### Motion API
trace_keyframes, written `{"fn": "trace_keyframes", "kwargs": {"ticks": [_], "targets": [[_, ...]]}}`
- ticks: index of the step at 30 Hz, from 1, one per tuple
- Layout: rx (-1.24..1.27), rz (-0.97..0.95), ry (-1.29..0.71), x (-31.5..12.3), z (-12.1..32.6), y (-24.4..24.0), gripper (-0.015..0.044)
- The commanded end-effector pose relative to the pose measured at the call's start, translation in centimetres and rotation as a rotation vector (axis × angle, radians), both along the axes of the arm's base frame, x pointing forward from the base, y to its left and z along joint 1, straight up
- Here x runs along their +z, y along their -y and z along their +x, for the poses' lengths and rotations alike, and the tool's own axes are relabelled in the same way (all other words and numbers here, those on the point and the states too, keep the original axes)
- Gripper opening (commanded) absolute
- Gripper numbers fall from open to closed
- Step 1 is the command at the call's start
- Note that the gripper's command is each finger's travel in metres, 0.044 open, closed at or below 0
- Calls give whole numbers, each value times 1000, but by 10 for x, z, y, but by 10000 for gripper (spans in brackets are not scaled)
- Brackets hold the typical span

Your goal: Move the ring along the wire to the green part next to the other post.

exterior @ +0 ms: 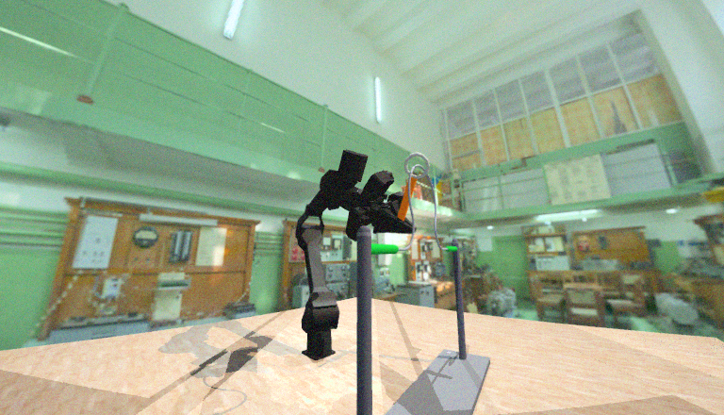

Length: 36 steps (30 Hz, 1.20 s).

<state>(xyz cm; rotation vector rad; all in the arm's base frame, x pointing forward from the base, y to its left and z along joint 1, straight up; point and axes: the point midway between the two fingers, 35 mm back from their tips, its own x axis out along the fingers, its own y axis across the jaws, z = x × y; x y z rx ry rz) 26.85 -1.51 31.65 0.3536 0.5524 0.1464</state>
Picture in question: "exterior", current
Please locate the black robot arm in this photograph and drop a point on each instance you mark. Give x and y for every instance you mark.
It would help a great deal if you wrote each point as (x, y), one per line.
(321, 313)

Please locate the orange handle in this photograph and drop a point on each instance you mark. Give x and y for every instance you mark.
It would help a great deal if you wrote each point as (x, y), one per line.
(414, 178)

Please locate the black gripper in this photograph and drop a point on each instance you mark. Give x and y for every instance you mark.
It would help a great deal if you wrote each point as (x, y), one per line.
(383, 216)

